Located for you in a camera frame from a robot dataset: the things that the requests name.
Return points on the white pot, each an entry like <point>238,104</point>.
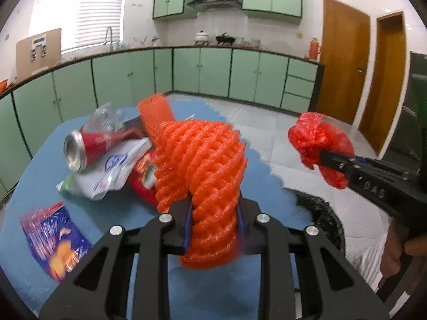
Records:
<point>202,37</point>

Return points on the person's right hand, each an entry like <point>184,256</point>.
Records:
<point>392,250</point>

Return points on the dark green board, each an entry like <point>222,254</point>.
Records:
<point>413,100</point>

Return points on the person's white garment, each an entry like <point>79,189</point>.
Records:
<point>367,263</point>

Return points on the white and green snack wrapper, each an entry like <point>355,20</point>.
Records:
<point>106,176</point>

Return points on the orange thermos jug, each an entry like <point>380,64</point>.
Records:
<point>313,49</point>

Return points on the red mesh net bag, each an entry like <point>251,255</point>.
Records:
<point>310,136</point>

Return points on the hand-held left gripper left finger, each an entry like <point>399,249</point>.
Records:
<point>180,230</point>

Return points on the black wok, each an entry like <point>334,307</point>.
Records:
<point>225,39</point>

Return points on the dark blue chip bag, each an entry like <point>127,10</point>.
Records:
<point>50,236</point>

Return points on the window blinds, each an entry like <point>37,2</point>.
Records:
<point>93,10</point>

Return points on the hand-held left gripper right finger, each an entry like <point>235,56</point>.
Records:
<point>249,230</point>

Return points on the black trash bag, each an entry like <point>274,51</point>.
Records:
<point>320,213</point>

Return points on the kitchen faucet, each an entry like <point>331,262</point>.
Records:
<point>108,35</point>

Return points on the cardboard box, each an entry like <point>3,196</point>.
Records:
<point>50,60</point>

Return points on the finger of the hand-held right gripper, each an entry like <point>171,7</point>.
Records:
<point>337,164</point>

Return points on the red soda can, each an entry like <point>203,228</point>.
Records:
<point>96,143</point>

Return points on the closed wooden door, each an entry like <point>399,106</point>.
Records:
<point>343,60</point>

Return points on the red snack packet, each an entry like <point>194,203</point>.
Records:
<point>141,180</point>

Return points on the clear plastic bottle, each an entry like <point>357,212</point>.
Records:
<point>106,116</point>

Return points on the large orange foam net sleeve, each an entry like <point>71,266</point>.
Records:
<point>200,160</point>

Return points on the range hood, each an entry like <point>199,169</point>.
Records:
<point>213,3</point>

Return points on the green base cabinets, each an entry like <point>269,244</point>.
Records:
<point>213,73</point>

